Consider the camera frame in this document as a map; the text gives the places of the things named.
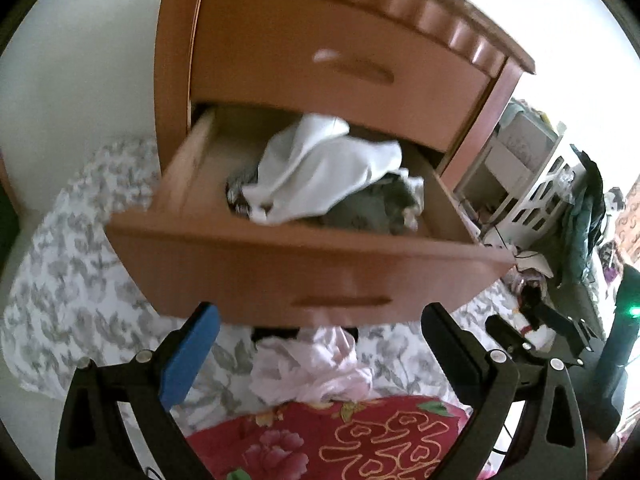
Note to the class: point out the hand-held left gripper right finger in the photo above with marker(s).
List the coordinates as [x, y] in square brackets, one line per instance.
[455, 355]

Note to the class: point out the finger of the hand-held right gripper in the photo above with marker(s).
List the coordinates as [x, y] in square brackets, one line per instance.
[560, 321]
[520, 337]

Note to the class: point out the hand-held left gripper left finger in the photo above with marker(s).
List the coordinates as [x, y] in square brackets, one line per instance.
[190, 355]

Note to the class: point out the black knit garment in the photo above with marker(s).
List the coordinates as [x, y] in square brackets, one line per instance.
[275, 335]

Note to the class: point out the wooden drawer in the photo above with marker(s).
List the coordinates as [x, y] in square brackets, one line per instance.
[260, 75]
[250, 270]

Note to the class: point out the pink garment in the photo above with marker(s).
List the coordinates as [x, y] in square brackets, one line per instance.
[320, 370]

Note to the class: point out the plain white garment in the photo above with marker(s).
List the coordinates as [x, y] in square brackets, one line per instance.
[325, 175]

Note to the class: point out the dark green hanging clothing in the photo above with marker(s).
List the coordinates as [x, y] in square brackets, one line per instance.
[582, 220]

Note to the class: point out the orange patterned cloth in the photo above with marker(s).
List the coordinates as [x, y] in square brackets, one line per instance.
[630, 230]

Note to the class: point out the white lattice rack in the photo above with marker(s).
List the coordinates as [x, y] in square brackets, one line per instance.
[545, 195]

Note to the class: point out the grey floral blanket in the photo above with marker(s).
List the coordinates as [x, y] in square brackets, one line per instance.
[75, 270]

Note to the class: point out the red floral blanket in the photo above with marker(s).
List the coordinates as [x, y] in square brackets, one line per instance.
[310, 440]

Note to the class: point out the grey green garment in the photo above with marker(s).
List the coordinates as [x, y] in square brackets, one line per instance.
[365, 205]

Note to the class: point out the white small cabinet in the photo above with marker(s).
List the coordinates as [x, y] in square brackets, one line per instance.
[520, 145]

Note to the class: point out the wooden nightstand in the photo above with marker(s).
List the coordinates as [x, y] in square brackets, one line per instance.
[175, 60]

